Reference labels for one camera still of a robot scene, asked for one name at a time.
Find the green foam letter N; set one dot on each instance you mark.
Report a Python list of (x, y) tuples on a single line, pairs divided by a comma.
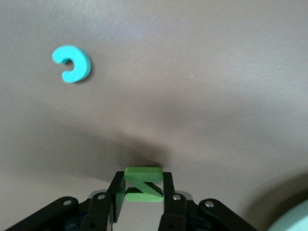
[(144, 174)]

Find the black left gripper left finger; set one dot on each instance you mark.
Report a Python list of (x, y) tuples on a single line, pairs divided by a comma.
[(96, 214)]

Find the green round plate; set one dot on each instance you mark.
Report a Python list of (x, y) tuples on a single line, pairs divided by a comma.
[(296, 223)]

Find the teal foam letter c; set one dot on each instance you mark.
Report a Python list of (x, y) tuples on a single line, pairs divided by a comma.
[(81, 62)]

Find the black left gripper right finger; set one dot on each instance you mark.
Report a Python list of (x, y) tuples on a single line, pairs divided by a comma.
[(178, 214)]

